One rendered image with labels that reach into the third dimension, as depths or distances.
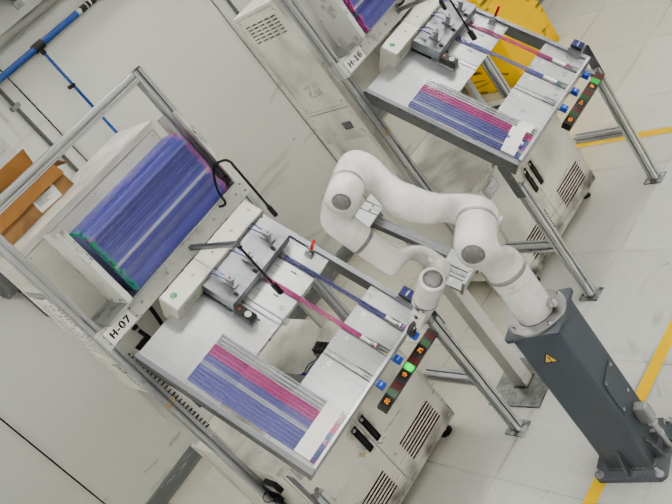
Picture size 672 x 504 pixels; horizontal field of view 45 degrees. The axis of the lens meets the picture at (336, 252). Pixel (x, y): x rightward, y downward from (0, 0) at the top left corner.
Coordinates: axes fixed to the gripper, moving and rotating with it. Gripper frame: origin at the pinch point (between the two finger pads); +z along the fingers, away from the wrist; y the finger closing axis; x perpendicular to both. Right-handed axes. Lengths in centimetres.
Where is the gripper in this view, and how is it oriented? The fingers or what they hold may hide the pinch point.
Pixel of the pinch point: (417, 322)
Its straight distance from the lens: 273.8
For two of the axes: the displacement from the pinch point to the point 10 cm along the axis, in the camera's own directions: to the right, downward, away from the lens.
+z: -0.5, 4.9, 8.7
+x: -8.4, -5.0, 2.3
